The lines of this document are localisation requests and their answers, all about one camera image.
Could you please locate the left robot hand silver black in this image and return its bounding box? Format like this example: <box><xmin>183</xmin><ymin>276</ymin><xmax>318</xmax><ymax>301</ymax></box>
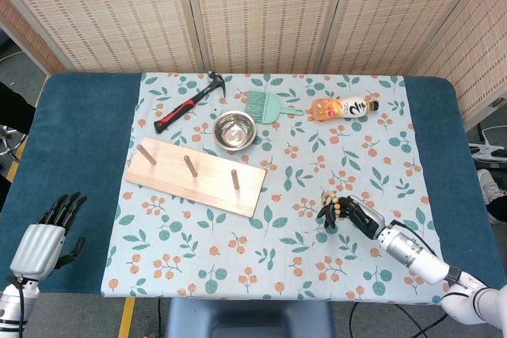
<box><xmin>10</xmin><ymin>192</ymin><xmax>88</xmax><ymax>279</ymax></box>

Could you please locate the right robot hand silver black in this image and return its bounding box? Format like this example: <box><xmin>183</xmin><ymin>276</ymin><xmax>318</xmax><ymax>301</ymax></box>
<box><xmin>316</xmin><ymin>194</ymin><xmax>387</xmax><ymax>241</ymax></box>

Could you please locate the wooden bead bracelet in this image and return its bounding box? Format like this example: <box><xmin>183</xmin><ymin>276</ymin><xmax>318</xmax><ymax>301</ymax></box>
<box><xmin>321</xmin><ymin>190</ymin><xmax>342</xmax><ymax>220</ymax></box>

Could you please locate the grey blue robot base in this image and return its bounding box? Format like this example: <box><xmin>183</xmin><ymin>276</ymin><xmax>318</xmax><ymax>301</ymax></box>
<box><xmin>164</xmin><ymin>297</ymin><xmax>334</xmax><ymax>338</ymax></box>

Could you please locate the floral tablecloth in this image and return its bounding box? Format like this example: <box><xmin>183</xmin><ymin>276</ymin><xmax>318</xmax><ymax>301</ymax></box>
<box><xmin>99</xmin><ymin>71</ymin><xmax>453</xmax><ymax>306</ymax></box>

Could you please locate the blue table cover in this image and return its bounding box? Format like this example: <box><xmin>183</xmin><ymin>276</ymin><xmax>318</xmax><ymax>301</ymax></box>
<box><xmin>0</xmin><ymin>71</ymin><xmax>496</xmax><ymax>299</ymax></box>

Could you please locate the chrome stool base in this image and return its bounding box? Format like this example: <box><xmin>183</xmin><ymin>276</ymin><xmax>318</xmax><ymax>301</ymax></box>
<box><xmin>0</xmin><ymin>123</ymin><xmax>27</xmax><ymax>165</ymax></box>

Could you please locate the orange drink bottle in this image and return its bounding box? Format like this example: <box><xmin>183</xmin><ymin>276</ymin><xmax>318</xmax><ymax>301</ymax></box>
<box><xmin>308</xmin><ymin>93</ymin><xmax>380</xmax><ymax>123</ymax></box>

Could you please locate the white sneaker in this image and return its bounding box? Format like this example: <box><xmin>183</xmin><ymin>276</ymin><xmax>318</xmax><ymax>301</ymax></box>
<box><xmin>476</xmin><ymin>169</ymin><xmax>507</xmax><ymax>201</ymax></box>

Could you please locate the white office chair base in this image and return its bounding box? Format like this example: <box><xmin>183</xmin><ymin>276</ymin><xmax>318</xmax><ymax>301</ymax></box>
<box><xmin>469</xmin><ymin>122</ymin><xmax>507</xmax><ymax>165</ymax></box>

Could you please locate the black bulky object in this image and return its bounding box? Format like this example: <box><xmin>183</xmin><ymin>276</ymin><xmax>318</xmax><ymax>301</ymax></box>
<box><xmin>0</xmin><ymin>80</ymin><xmax>37</xmax><ymax>135</ymax></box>

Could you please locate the green plastic brush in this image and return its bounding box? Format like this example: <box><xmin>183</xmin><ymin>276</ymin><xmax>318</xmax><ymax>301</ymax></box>
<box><xmin>244</xmin><ymin>91</ymin><xmax>305</xmax><ymax>124</ymax></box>

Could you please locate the wooden board with three pegs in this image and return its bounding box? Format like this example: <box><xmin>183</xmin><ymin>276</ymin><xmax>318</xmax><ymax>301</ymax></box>
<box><xmin>125</xmin><ymin>137</ymin><xmax>267</xmax><ymax>218</ymax></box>

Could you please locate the stainless steel bowl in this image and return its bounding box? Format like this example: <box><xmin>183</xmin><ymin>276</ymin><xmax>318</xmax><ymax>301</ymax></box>
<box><xmin>212</xmin><ymin>110</ymin><xmax>257</xmax><ymax>152</ymax></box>

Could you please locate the red black claw hammer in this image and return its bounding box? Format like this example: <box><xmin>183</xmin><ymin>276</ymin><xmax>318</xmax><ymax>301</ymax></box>
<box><xmin>153</xmin><ymin>71</ymin><xmax>227</xmax><ymax>135</ymax></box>

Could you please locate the woven folding screen panel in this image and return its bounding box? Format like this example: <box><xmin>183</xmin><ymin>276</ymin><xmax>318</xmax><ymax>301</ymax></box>
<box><xmin>0</xmin><ymin>0</ymin><xmax>199</xmax><ymax>74</ymax></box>
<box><xmin>316</xmin><ymin>0</ymin><xmax>494</xmax><ymax>76</ymax></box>
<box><xmin>411</xmin><ymin>0</ymin><xmax>507</xmax><ymax>129</ymax></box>
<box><xmin>0</xmin><ymin>0</ymin><xmax>67</xmax><ymax>74</ymax></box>
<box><xmin>181</xmin><ymin>0</ymin><xmax>352</xmax><ymax>74</ymax></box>

